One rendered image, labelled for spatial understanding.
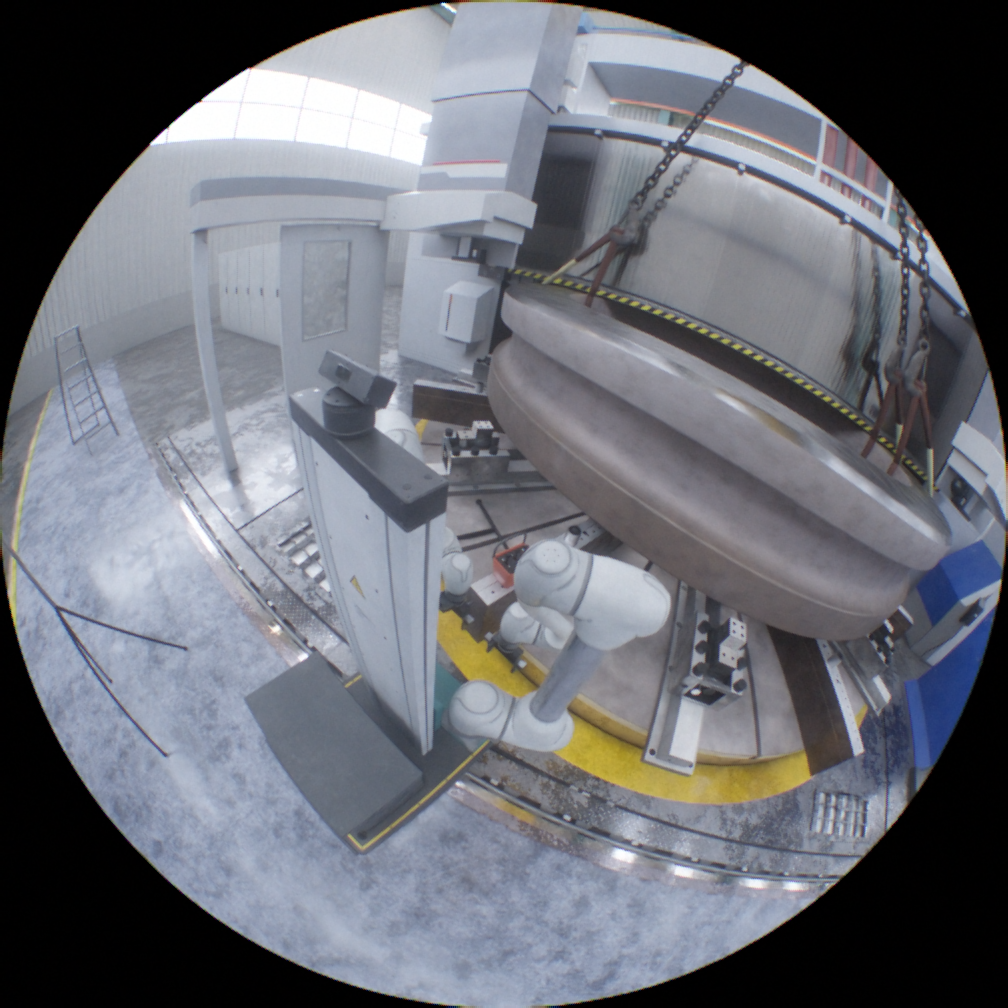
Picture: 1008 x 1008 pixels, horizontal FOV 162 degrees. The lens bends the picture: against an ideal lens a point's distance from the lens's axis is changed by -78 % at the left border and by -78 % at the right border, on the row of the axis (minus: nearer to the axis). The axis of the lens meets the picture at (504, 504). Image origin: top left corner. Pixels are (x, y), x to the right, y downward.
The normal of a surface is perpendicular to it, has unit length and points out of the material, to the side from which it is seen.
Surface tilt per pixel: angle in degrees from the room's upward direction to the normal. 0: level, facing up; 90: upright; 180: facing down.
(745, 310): 90
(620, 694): 0
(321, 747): 0
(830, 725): 90
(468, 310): 90
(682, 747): 0
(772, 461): 90
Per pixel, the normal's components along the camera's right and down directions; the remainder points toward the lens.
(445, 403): -0.07, 0.63
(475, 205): -0.49, 0.48
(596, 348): -0.81, 0.25
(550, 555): -0.09, -0.54
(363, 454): 0.18, -0.76
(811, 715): -0.98, -0.18
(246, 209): 0.85, 0.44
